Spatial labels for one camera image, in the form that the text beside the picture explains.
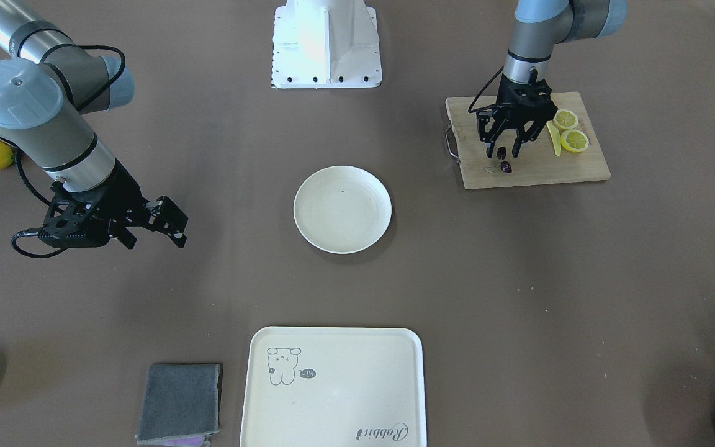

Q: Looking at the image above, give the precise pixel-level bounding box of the lemon slice upper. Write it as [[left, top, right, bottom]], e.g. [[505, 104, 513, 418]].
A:
[[552, 109, 580, 131]]

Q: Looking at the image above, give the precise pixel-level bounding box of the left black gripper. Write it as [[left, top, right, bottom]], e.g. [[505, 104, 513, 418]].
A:
[[475, 69, 558, 158]]

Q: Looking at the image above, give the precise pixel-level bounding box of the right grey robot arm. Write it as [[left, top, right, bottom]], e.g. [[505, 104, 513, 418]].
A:
[[0, 1, 188, 258]]

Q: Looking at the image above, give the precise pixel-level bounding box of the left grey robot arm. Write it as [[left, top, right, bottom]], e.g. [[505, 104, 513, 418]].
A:
[[469, 1, 627, 158]]

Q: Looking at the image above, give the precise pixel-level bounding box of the lemon slice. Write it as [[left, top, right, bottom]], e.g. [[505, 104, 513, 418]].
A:
[[552, 109, 580, 131], [559, 129, 590, 153]]

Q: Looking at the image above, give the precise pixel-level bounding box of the cream round plate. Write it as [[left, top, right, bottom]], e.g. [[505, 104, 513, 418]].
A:
[[293, 165, 392, 254]]

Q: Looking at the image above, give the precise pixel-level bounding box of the cream rectangular tray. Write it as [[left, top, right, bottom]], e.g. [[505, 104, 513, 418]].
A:
[[240, 326, 428, 446]]

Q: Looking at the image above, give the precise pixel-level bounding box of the yellow plastic knife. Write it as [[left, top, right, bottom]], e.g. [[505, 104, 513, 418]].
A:
[[546, 120, 562, 156]]

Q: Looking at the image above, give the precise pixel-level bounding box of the wooden cutting board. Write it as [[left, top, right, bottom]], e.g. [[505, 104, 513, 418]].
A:
[[445, 91, 611, 190]]

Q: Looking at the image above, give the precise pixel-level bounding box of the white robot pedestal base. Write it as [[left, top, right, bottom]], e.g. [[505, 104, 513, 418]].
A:
[[271, 1, 383, 89]]

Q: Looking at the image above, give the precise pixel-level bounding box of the grey folded cloth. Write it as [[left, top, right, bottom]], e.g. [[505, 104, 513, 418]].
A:
[[135, 363, 220, 446]]

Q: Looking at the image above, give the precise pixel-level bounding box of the lemon slice lower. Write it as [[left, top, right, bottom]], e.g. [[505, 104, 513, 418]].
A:
[[559, 129, 590, 153]]

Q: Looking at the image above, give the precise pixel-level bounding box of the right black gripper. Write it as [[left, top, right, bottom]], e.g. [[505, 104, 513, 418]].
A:
[[38, 161, 189, 250]]

